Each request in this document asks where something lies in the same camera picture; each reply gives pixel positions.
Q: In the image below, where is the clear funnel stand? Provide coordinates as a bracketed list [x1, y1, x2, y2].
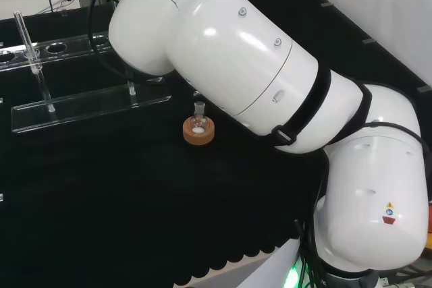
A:
[0, 10, 173, 134]

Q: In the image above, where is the small round-bottom glass flask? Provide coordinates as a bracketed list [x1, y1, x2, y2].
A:
[189, 100, 209, 134]

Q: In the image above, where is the black bench cloth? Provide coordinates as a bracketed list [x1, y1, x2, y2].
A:
[0, 0, 432, 279]

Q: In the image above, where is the pale board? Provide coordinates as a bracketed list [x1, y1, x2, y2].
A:
[173, 239, 303, 288]

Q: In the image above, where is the brown cork ring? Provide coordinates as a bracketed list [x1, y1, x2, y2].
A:
[182, 117, 216, 146]

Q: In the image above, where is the black base cable bundle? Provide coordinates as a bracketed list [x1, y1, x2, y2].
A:
[294, 151, 335, 288]

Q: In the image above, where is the grey metal base mount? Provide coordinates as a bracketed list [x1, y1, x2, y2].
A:
[377, 262, 432, 288]

